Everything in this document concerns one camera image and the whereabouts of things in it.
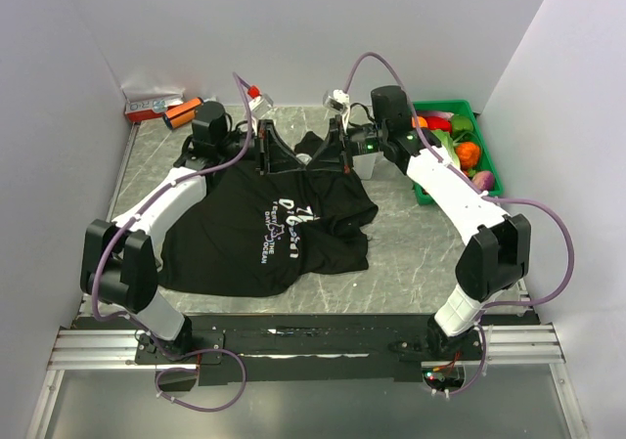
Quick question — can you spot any toy orange fruit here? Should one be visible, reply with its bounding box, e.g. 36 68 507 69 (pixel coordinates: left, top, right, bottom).
412 116 428 129

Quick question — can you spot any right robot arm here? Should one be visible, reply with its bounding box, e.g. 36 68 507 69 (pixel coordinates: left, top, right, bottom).
347 85 531 360

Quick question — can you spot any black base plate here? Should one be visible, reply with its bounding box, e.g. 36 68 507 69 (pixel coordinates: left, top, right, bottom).
135 314 484 386

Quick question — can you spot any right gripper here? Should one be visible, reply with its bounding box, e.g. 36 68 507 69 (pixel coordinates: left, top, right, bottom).
305 115 386 175

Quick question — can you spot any toy red bell pepper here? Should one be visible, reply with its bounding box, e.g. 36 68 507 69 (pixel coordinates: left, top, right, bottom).
425 116 452 133

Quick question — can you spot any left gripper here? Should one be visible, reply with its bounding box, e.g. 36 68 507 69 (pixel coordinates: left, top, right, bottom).
218 120 305 176

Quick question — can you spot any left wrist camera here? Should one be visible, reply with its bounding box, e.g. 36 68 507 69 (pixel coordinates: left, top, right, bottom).
247 85 274 119

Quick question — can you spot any toy green bell pepper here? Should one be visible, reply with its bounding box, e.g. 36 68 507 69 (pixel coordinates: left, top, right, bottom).
449 114 474 139

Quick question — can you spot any green plastic tray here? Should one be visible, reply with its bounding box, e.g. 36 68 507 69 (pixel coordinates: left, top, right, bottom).
414 100 503 197

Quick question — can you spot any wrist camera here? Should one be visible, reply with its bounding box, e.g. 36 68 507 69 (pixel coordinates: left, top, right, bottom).
247 85 274 119
323 89 350 114

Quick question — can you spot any toy purple onion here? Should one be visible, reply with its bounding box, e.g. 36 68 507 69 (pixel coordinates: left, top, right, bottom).
471 170 496 192

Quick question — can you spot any toy orange bumpy pumpkin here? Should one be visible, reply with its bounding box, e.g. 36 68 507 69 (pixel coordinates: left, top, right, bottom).
455 142 481 170

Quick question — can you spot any toy napa cabbage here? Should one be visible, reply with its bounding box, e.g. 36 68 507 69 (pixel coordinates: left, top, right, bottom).
431 129 461 169

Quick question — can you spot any orange cylindrical bottle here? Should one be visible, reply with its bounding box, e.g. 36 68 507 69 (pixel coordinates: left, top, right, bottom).
162 97 204 130

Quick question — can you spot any aluminium rail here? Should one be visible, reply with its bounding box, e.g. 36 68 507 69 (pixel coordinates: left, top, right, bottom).
47 326 565 371

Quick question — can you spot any black printed t-shirt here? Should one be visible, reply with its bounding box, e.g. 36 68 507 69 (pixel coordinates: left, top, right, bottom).
158 160 378 297

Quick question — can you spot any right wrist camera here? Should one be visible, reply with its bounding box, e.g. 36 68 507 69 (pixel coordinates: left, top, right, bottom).
323 89 350 114

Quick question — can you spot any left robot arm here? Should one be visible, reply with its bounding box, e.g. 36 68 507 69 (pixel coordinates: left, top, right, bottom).
80 101 353 363

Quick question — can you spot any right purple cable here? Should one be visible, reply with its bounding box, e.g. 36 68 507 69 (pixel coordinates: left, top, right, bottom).
344 52 576 401

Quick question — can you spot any white rectangular bottle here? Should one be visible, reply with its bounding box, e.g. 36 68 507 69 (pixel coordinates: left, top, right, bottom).
353 153 378 180

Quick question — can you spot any red white box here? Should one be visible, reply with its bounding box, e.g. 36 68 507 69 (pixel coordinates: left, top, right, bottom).
123 88 185 123

